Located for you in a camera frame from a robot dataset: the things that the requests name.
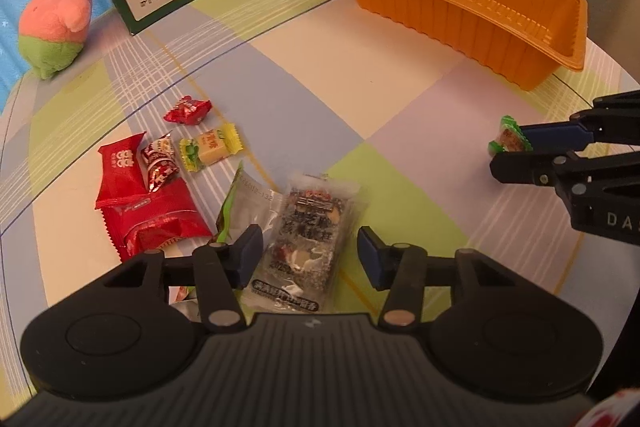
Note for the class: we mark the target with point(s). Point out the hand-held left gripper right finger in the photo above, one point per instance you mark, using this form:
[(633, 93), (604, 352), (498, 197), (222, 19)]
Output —
[(370, 257)]

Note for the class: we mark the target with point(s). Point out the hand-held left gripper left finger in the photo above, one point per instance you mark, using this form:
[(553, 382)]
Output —
[(247, 254)]

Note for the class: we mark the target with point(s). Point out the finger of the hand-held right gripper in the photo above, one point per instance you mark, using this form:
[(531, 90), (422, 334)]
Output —
[(525, 167), (555, 136)]

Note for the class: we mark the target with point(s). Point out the green long snack packet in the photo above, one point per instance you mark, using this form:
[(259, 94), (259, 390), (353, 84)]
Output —
[(250, 202)]

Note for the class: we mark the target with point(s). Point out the clear sesame snack packet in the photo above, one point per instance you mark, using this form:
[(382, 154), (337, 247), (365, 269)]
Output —
[(305, 227)]

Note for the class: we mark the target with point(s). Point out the large red snack packet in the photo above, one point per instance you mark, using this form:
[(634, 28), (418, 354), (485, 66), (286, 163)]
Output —
[(155, 227)]

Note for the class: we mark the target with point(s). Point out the yellow green candy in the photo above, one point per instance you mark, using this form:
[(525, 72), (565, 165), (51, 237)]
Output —
[(210, 146)]

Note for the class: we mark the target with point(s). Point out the red white candy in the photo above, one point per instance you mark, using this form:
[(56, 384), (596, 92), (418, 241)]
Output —
[(160, 164)]

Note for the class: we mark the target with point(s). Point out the small red candy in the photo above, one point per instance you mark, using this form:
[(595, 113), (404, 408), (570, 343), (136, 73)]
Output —
[(187, 111)]

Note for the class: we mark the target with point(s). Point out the orange plastic tray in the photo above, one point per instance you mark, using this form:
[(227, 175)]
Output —
[(450, 12)]

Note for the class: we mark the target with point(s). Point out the checked tablecloth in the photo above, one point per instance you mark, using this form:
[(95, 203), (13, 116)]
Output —
[(400, 107)]

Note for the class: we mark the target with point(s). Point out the pink green plush toy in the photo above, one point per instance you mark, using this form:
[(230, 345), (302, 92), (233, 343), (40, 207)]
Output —
[(55, 7)]

